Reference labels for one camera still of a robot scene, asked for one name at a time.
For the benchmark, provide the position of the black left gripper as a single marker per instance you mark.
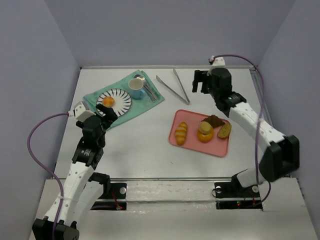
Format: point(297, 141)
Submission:
point(104, 119)

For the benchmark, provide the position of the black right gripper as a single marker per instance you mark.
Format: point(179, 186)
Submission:
point(203, 81)

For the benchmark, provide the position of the small round bread roll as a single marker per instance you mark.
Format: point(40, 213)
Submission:
point(108, 101)

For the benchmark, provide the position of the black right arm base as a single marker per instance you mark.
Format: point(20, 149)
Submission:
point(229, 199)

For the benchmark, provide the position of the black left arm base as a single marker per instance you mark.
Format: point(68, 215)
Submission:
point(112, 200)

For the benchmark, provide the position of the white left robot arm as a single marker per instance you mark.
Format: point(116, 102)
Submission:
point(83, 185)

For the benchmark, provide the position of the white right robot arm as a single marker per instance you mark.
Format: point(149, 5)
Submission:
point(281, 153)

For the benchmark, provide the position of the dark chocolate bread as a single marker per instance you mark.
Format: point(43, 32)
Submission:
point(214, 121)

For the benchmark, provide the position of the striped croissant bread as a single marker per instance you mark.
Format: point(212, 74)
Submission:
point(180, 133)

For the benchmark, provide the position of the blue striped white plate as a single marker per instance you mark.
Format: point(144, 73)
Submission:
point(117, 99)

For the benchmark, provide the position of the teal cloth mat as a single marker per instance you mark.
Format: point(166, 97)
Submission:
point(138, 107)

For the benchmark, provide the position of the light blue mug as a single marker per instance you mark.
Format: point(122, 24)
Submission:
point(136, 89)

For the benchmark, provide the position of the silver fork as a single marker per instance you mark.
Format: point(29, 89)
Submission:
point(147, 87)

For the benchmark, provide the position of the toasted baguette slice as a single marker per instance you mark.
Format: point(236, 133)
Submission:
point(224, 131)

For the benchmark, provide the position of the orange round bun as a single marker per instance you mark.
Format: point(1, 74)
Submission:
point(205, 138)

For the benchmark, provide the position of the pink plastic tray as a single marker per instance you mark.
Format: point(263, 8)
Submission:
point(216, 146)

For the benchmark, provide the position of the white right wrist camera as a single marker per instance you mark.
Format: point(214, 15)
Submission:
point(216, 61)

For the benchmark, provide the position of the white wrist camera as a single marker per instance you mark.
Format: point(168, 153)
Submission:
point(81, 112)
point(216, 61)

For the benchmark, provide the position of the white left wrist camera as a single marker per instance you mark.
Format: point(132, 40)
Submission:
point(81, 112)

